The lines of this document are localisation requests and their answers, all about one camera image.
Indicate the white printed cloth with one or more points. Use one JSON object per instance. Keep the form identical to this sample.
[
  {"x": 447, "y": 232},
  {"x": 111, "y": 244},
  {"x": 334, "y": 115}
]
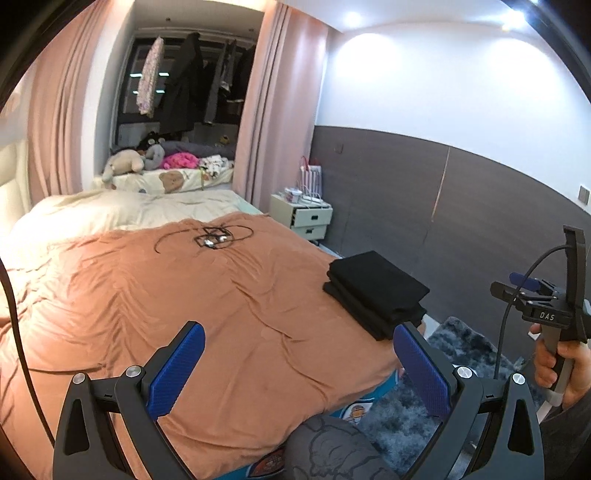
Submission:
[{"x": 214, "y": 166}]

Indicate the black pants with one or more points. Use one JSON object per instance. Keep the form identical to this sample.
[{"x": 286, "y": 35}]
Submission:
[{"x": 374, "y": 281}]

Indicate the brown blanket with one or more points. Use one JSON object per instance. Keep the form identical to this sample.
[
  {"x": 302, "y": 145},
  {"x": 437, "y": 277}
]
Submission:
[{"x": 184, "y": 295}]

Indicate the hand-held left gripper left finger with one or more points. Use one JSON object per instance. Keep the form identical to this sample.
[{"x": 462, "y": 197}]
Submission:
[{"x": 178, "y": 369}]

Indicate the bear printed bedding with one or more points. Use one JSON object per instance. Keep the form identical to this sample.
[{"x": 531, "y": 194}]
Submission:
[{"x": 175, "y": 181}]

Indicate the grey stuffed toy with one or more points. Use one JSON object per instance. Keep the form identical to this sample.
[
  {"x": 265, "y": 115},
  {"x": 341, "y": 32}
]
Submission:
[{"x": 154, "y": 154}]

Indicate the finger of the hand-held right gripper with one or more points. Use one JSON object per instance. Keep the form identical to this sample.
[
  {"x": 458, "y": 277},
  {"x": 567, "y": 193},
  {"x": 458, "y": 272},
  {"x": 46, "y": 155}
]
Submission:
[
  {"x": 505, "y": 291},
  {"x": 524, "y": 280}
]

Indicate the cream duvet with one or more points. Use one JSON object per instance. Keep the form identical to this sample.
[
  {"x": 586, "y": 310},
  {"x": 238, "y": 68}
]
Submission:
[{"x": 115, "y": 207}]

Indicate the person's right forearm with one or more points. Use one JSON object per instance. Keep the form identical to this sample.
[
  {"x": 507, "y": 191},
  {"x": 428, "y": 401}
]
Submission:
[{"x": 568, "y": 443}]

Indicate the pink fluffy cloth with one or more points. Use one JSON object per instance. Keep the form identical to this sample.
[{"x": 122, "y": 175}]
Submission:
[{"x": 180, "y": 160}]

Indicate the striped gift bag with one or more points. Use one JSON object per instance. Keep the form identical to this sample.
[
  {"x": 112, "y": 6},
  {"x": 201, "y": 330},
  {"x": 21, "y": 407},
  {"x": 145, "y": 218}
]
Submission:
[{"x": 310, "y": 180}]

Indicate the shaggy blue-grey rug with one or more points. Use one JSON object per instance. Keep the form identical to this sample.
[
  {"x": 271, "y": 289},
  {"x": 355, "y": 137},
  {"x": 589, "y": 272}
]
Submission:
[{"x": 466, "y": 341}]

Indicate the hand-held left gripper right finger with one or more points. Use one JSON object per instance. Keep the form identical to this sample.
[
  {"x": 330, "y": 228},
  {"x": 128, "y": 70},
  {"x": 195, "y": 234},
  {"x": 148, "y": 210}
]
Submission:
[{"x": 422, "y": 369}]

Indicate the wall switch plate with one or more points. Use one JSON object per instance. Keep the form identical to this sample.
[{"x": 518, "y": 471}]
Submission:
[{"x": 585, "y": 194}]

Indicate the black hanging coat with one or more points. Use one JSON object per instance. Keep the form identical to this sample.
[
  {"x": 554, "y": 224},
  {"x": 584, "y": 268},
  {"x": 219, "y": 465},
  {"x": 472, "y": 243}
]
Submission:
[{"x": 182, "y": 92}]

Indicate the white nightstand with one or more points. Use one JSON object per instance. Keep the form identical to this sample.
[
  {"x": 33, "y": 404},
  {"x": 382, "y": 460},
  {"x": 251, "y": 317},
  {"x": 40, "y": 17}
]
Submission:
[{"x": 304, "y": 221}]

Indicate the beige stuffed toy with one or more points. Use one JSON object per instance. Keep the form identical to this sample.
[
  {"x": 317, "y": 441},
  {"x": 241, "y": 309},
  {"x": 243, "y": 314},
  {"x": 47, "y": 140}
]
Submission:
[{"x": 122, "y": 164}]

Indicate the pink curtain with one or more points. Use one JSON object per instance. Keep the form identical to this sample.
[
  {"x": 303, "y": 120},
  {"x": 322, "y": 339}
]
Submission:
[
  {"x": 60, "y": 92},
  {"x": 286, "y": 92}
]

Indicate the grey hanging garment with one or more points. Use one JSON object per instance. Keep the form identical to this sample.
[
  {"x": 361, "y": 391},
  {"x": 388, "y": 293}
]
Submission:
[{"x": 217, "y": 83}]

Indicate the dark grey blanket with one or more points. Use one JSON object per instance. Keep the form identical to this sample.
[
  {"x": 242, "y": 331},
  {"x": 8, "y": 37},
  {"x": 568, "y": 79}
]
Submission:
[{"x": 203, "y": 148}]

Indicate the person's right hand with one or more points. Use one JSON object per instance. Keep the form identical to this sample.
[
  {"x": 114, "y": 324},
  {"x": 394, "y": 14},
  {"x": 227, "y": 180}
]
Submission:
[{"x": 579, "y": 369}]

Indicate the cream padded headboard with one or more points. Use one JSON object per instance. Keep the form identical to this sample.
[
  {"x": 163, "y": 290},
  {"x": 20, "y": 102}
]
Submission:
[{"x": 14, "y": 184}]

